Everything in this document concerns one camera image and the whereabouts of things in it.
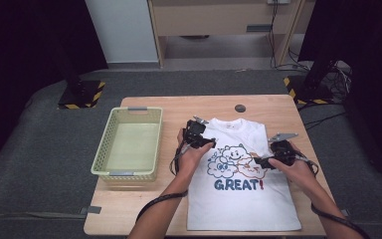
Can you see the light wooden desk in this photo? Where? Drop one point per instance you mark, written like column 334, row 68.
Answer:
column 212, row 18

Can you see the grey tape strip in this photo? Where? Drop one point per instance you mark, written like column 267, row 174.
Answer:
column 345, row 212
column 91, row 209

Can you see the person's left hand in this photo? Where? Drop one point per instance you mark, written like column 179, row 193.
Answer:
column 190, row 161

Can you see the person's right hand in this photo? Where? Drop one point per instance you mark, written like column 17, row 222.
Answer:
column 296, row 172

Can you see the pale green plastic basket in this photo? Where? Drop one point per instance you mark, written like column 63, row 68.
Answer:
column 129, row 146

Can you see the white printed t-shirt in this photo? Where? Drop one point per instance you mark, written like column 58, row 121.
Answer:
column 242, row 205

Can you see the dark round table grommet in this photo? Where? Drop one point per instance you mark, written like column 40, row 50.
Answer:
column 240, row 108

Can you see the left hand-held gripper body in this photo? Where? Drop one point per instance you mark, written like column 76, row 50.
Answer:
column 194, row 132

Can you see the black stand with striped base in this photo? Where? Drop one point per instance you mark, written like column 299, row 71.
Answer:
column 79, row 94
column 306, row 91

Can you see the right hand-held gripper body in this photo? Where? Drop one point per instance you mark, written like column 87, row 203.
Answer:
column 285, row 151

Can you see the black curtain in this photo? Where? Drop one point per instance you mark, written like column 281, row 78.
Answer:
column 371, row 66

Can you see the white cabinet panel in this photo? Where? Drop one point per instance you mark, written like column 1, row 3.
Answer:
column 122, row 30

